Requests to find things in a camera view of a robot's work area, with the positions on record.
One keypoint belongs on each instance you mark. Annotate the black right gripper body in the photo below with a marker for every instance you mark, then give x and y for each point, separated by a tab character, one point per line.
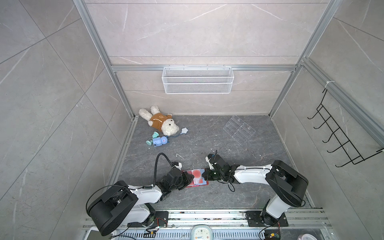
212	175

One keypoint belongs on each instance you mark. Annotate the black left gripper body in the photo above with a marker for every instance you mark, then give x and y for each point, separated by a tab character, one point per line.
184	180

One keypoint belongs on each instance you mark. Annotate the red leather card holder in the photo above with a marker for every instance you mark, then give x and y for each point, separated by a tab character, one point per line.
198	179

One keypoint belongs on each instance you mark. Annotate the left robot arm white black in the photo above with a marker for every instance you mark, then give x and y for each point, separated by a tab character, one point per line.
126	204

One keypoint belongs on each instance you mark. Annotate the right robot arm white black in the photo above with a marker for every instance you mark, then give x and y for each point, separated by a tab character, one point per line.
289	185

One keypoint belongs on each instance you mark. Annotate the clear acrylic tiered card stand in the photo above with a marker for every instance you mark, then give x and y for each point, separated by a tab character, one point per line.
239	130

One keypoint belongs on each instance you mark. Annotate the teal toy piece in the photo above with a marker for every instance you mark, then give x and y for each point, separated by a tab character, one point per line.
154	136

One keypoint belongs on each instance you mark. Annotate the white round device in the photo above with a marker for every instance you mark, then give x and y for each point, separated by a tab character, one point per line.
201	232

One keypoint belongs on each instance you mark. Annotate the white teddy bear brown shirt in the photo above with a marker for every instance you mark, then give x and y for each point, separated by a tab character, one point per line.
159	121

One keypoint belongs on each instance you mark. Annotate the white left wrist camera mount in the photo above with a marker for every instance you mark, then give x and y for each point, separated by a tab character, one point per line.
177	165

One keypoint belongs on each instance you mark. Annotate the blue toy camera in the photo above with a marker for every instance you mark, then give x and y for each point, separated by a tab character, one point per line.
159	141

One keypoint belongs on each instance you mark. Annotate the white wire mesh basket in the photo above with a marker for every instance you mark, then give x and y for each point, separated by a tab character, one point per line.
198	81

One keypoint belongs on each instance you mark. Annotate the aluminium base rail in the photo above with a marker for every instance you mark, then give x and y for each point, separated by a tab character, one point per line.
229	224

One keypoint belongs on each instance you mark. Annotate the black wire hook rack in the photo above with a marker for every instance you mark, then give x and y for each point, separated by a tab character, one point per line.
343	142

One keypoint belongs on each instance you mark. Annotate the horizontal aluminium wall rail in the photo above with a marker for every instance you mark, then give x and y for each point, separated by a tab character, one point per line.
234	67

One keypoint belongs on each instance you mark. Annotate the right wall aluminium rail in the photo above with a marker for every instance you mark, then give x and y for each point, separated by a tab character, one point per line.
360	114

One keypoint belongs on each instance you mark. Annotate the vertical aluminium corner post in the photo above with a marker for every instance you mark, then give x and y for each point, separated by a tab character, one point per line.
324	21

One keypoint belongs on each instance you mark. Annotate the left aluminium corner post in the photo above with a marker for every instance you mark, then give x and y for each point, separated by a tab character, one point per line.
90	26

